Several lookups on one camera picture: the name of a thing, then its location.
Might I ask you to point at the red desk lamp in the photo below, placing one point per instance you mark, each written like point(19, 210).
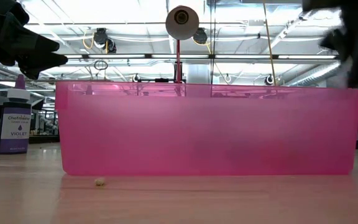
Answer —
point(182, 22)

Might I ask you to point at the small beige crumb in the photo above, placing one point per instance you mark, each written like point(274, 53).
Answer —
point(99, 181)

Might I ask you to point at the thin black vertical pole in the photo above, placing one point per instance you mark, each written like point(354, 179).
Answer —
point(212, 46)

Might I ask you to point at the long ceiling light strip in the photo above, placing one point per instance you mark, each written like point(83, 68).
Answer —
point(120, 56)

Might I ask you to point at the large violet food coloring bottle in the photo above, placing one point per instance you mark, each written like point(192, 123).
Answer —
point(15, 130)

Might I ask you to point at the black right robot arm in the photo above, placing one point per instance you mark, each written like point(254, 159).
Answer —
point(337, 3)

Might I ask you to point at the red translucent plastic bin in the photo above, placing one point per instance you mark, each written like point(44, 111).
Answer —
point(197, 133)

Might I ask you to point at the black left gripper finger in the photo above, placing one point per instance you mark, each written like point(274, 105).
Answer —
point(45, 63)
point(20, 43)

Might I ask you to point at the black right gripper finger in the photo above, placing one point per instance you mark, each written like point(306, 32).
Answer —
point(337, 43)

